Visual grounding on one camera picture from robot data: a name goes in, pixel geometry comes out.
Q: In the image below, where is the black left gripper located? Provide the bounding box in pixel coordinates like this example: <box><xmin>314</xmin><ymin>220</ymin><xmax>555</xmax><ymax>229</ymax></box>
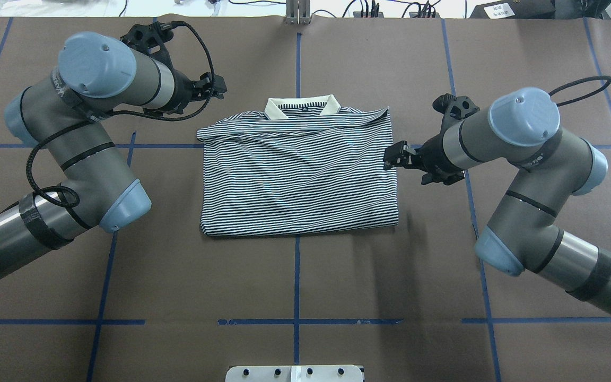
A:
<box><xmin>168</xmin><ymin>70</ymin><xmax>228</xmax><ymax>115</ymax></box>

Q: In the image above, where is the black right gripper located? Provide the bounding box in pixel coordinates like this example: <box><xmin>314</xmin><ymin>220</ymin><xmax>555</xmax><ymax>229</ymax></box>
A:
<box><xmin>383</xmin><ymin>134</ymin><xmax>465</xmax><ymax>186</ymax></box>

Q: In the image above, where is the navy white striped polo shirt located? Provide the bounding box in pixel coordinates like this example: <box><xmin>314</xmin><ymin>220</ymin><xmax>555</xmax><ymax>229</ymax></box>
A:
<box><xmin>197</xmin><ymin>94</ymin><xmax>399</xmax><ymax>237</ymax></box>

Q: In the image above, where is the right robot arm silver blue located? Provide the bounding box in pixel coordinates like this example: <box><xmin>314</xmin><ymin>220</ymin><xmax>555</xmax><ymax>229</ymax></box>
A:
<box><xmin>383</xmin><ymin>87</ymin><xmax>611</xmax><ymax>315</ymax></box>

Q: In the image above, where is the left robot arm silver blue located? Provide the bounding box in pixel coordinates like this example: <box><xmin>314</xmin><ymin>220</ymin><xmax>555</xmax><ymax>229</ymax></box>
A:
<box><xmin>0</xmin><ymin>20</ymin><xmax>227</xmax><ymax>280</ymax></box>

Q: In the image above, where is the black power strip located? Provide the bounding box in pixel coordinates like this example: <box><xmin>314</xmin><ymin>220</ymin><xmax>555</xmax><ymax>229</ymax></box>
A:
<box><xmin>347</xmin><ymin>1</ymin><xmax>384</xmax><ymax>19</ymax></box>

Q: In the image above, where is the black box with label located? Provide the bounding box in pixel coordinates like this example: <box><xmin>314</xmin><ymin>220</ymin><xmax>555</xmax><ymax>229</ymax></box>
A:
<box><xmin>468</xmin><ymin>1</ymin><xmax>556</xmax><ymax>20</ymax></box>

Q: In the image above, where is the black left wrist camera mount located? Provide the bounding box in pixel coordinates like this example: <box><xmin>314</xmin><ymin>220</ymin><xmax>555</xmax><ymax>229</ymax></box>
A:
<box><xmin>119</xmin><ymin>21</ymin><xmax>174</xmax><ymax>68</ymax></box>

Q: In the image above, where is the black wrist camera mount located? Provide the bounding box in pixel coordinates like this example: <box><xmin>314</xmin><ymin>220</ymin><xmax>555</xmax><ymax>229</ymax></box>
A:
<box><xmin>119</xmin><ymin>21</ymin><xmax>174</xmax><ymax>68</ymax></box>
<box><xmin>432</xmin><ymin>93</ymin><xmax>481</xmax><ymax>134</ymax></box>

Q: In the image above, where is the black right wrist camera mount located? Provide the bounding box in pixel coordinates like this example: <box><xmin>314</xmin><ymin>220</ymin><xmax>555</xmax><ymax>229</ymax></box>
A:
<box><xmin>432</xmin><ymin>93</ymin><xmax>481</xmax><ymax>134</ymax></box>

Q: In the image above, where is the aluminium frame post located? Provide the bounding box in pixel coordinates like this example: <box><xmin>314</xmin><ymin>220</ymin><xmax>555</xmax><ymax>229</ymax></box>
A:
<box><xmin>284</xmin><ymin>0</ymin><xmax>312</xmax><ymax>25</ymax></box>

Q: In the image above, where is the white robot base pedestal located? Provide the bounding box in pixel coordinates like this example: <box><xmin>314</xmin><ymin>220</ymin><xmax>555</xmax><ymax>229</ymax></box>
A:
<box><xmin>225</xmin><ymin>364</ymin><xmax>365</xmax><ymax>381</ymax></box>

